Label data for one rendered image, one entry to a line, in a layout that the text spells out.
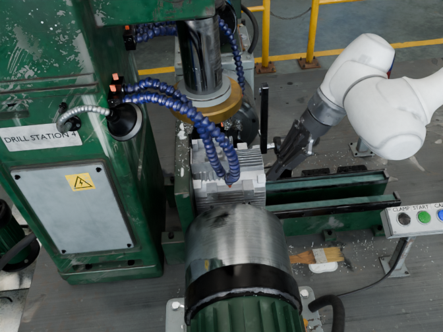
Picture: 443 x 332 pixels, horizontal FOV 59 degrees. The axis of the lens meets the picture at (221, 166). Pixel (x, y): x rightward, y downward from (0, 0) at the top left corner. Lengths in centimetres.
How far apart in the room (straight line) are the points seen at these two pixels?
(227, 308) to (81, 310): 77
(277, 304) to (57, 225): 65
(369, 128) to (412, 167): 85
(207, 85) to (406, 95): 41
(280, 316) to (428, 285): 79
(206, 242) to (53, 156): 37
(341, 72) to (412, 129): 21
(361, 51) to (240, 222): 44
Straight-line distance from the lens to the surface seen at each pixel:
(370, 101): 80
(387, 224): 108
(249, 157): 111
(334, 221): 129
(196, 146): 111
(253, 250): 84
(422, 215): 109
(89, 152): 86
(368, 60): 87
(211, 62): 87
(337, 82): 88
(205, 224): 90
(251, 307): 57
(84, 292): 130
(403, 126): 76
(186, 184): 99
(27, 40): 74
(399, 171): 158
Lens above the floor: 187
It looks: 45 degrees down
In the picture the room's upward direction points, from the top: 5 degrees counter-clockwise
